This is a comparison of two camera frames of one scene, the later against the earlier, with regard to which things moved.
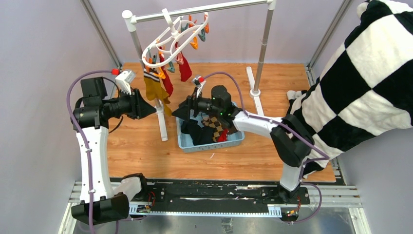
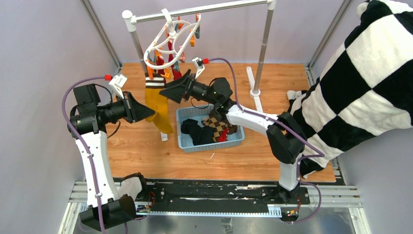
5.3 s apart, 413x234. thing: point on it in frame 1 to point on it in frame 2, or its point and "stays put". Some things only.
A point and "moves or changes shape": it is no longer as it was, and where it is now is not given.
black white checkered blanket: x=367 y=90 stays put
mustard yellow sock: x=154 y=89 moves or changes shape
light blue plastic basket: x=233 y=140 stays put
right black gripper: x=184 y=111 to x=176 y=90
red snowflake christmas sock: x=223 y=137 stays put
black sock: x=204 y=135 stays put
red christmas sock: x=185 y=70 to x=176 y=68
